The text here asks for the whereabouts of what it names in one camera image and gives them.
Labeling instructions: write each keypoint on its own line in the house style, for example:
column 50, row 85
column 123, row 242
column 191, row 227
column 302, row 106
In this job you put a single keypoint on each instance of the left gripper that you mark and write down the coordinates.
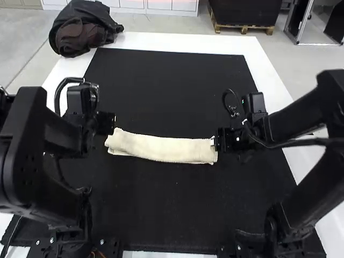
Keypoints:
column 103, row 122

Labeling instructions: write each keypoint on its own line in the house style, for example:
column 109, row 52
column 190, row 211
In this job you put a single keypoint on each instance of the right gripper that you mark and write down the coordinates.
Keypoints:
column 231, row 139

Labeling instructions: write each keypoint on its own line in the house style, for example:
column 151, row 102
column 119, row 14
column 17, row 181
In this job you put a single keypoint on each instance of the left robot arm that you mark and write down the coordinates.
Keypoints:
column 27, row 150

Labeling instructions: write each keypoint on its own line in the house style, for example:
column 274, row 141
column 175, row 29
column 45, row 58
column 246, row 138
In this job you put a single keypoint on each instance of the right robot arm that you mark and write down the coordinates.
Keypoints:
column 309, row 107

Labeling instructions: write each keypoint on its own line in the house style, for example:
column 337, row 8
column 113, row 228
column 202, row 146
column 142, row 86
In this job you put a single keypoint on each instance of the pale towel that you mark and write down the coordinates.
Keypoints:
column 161, row 147

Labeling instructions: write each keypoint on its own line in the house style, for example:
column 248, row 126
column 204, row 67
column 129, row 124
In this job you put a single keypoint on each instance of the black mat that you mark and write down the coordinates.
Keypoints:
column 166, row 94

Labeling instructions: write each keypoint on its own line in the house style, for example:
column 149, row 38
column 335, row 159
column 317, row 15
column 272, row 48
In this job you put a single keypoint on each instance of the black crumpled jacket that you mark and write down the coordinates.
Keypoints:
column 80, row 29

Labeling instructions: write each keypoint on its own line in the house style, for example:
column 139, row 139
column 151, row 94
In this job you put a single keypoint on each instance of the wooden pallet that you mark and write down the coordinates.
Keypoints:
column 242, row 28

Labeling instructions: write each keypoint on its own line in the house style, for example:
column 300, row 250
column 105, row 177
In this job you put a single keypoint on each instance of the grey cupboard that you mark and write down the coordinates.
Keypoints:
column 53, row 4
column 172, row 4
column 133, row 3

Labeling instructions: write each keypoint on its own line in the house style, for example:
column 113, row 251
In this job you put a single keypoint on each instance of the black crate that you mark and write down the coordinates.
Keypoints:
column 242, row 12

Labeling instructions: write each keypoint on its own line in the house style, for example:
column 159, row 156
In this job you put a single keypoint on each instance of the black panel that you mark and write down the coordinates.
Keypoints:
column 334, row 24

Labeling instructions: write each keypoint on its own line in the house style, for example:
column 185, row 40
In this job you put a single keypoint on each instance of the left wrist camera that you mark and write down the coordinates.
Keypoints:
column 76, row 98

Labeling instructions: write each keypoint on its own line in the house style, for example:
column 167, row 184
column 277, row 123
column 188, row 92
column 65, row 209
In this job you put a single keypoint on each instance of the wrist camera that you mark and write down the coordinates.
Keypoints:
column 76, row 98
column 256, row 103

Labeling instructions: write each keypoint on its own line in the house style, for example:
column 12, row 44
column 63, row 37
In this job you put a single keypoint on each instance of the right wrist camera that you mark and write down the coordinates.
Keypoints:
column 256, row 103

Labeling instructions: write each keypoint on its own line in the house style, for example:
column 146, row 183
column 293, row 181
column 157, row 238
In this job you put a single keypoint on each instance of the metal frame trolley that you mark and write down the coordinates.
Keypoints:
column 293, row 21

